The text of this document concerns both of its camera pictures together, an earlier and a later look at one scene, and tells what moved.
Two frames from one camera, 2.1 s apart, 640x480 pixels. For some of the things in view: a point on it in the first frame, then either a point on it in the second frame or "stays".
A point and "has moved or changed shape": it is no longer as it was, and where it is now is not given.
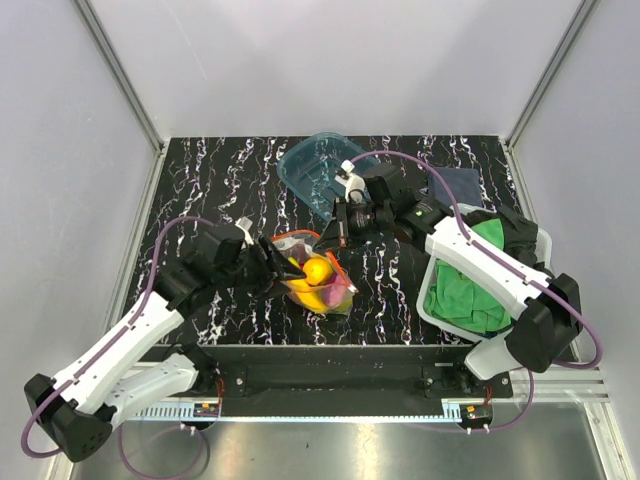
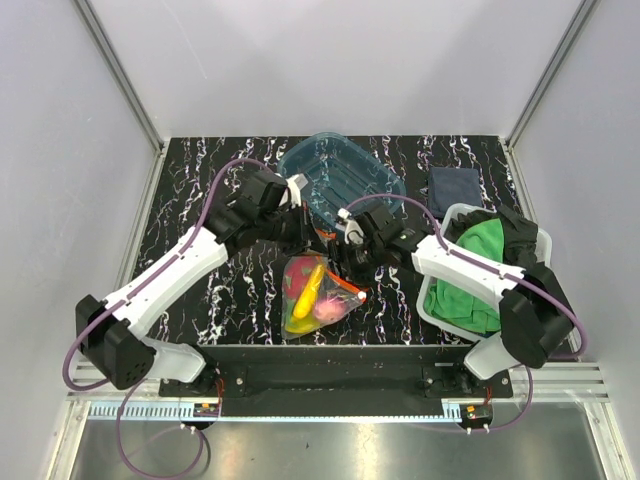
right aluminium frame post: x=578 y=20 stays
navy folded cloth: x=463 y=182 stays
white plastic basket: x=544 y=248 stays
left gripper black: x=275 y=265 to x=306 y=239
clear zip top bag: x=326 y=287 has moved or changed shape
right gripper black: x=332 y=237 to x=341 y=251
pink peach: x=336 y=291 to x=330 y=308
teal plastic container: x=308 y=168 stays
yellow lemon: x=317 y=270 to x=302 y=325
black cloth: x=519 y=234 stays
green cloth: x=463 y=301 stays
